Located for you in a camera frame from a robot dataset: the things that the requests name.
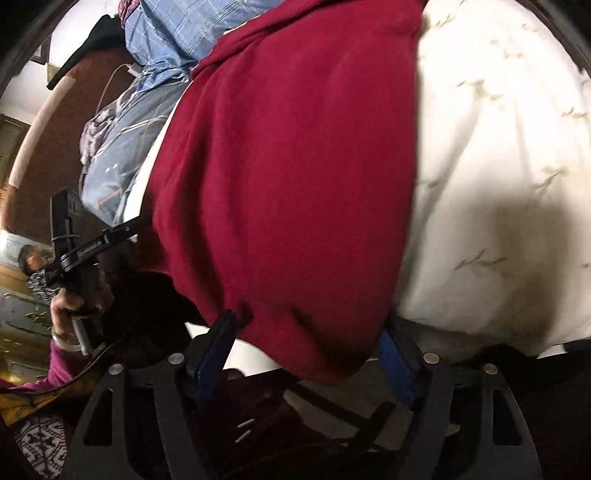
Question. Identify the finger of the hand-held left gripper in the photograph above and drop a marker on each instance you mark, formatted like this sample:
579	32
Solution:
121	229

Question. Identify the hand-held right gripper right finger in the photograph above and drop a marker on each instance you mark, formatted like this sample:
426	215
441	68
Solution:
393	364

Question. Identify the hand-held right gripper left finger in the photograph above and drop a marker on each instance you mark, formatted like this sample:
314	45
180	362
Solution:
213	347

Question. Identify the red knit garment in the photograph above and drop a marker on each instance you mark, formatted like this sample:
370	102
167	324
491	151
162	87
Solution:
286	194

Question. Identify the person's left forearm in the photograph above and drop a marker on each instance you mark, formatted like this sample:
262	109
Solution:
51	369

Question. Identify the person's left hand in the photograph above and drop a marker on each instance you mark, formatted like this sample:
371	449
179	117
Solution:
65	310

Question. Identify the brown wooden headboard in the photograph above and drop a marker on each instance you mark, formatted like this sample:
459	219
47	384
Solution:
55	157

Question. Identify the blue checked quilt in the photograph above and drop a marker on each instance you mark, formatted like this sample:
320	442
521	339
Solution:
138	115

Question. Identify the yellow cloth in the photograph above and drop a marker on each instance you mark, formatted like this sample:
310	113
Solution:
23	406

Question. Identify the black white patterned clothing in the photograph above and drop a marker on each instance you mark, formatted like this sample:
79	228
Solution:
38	438

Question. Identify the black cloth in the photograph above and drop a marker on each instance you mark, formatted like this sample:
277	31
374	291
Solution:
97	41

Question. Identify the white printed bed sheet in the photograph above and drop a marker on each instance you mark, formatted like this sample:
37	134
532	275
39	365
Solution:
498	194

